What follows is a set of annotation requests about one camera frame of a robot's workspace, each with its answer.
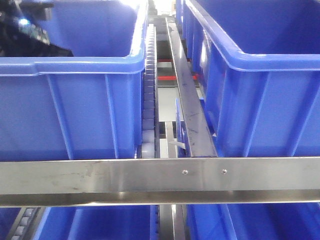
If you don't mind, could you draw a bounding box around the steel shelf front rail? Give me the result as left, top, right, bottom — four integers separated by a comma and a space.
0, 157, 320, 207

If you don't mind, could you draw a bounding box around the steel divider rail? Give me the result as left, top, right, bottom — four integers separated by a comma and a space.
165, 17, 218, 158

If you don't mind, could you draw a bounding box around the large blue bin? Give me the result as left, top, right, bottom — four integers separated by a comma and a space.
0, 0, 149, 161
183, 0, 320, 157

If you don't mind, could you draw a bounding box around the roller track strip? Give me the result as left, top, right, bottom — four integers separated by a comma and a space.
141, 24, 156, 159

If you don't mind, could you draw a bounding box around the large blue bin right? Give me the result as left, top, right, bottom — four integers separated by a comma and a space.
183, 0, 320, 157

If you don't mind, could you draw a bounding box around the large blue bin left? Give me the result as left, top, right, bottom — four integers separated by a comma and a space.
0, 0, 149, 161

